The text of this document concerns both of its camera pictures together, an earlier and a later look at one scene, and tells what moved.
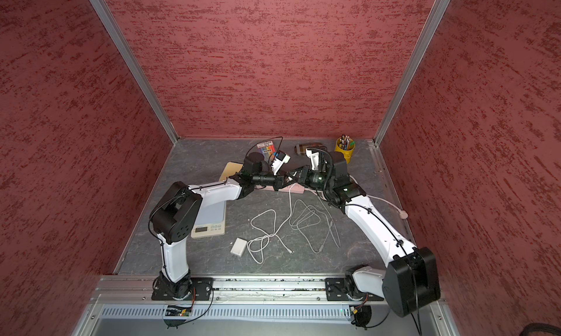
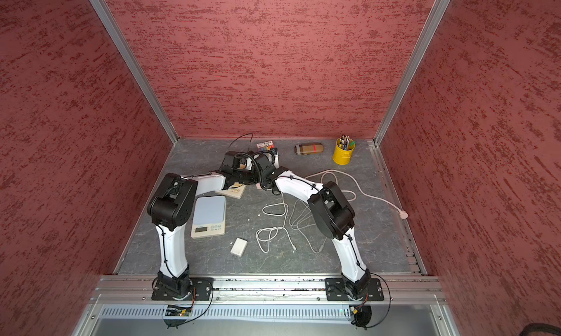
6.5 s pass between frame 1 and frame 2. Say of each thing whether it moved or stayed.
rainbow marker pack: stayed
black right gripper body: moved
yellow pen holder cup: stayed
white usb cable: moved
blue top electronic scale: stayed
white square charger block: stayed
